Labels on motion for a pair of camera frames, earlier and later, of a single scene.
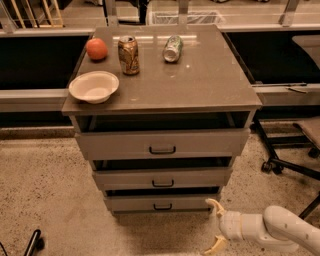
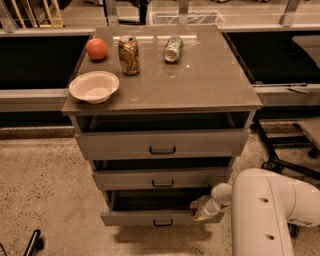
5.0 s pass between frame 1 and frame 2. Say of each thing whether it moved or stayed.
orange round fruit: stayed
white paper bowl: stayed
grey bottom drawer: moved
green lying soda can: stayed
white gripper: moved
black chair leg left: stayed
